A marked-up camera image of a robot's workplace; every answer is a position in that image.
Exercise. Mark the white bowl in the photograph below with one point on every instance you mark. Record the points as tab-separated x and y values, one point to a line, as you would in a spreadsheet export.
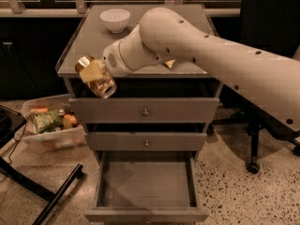
115	19

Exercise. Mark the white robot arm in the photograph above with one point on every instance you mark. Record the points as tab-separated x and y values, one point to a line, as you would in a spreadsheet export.
267	80

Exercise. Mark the grey drawer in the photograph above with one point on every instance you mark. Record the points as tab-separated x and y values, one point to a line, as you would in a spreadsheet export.
149	101
146	187
146	137

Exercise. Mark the orange fruit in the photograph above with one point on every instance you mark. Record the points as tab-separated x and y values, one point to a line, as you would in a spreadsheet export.
72	119

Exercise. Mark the grey top drawer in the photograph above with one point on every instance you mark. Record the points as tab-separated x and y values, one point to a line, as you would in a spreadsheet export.
149	101

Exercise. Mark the black office chair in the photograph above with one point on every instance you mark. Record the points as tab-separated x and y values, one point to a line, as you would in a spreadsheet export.
273	26

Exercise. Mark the brown yellow chip bag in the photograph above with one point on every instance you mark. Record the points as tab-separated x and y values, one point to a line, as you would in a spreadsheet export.
169	64

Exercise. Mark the grey bottom drawer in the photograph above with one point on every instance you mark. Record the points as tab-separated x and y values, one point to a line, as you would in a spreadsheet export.
146	187

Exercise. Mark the orange soda can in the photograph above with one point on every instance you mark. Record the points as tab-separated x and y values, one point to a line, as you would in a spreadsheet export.
103	88

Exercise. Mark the grey drawer cabinet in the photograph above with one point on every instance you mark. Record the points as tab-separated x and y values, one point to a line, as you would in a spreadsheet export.
91	38

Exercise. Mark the grey middle drawer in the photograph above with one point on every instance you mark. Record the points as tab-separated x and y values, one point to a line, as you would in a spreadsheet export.
146	137

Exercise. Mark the clear plastic storage bin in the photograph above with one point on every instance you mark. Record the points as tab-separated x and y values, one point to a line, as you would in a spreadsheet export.
48	141

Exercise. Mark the green snack bag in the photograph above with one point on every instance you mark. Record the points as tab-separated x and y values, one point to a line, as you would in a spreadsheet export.
46	121

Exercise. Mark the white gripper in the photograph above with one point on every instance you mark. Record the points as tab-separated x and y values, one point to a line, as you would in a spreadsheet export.
112	60

